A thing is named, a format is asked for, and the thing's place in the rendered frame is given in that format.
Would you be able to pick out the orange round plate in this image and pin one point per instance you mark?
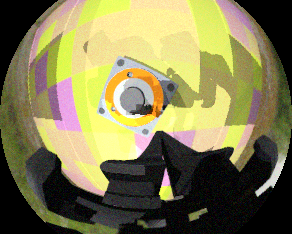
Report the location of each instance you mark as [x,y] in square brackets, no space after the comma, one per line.
[147,83]

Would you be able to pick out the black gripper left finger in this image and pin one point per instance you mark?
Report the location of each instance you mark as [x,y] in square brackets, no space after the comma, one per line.
[149,167]

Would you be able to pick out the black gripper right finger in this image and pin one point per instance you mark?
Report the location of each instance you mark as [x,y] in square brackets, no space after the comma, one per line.
[183,162]

